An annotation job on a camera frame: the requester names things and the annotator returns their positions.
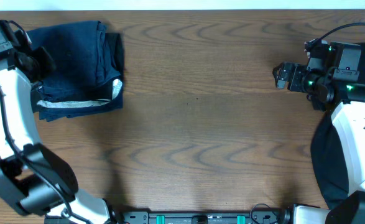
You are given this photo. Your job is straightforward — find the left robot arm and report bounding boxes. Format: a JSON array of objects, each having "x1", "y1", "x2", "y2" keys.
[{"x1": 0, "y1": 20, "x2": 124, "y2": 223}]

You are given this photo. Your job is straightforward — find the black mounting rail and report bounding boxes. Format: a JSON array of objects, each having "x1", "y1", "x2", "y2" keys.
[{"x1": 121, "y1": 208, "x2": 293, "y2": 224}]

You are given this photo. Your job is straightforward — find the blue denim shorts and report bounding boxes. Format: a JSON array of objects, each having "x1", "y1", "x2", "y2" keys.
[{"x1": 27, "y1": 21, "x2": 118, "y2": 88}]

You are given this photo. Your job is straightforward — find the black garment pile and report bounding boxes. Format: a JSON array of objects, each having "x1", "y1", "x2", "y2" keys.
[{"x1": 310, "y1": 42, "x2": 365, "y2": 210}]

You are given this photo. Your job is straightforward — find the folded black shorts white trim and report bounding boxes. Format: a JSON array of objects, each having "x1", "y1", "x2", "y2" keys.
[{"x1": 31, "y1": 33, "x2": 124, "y2": 122}]

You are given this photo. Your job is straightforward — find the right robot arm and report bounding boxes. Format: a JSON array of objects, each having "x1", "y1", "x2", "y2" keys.
[{"x1": 272, "y1": 41, "x2": 365, "y2": 223}]

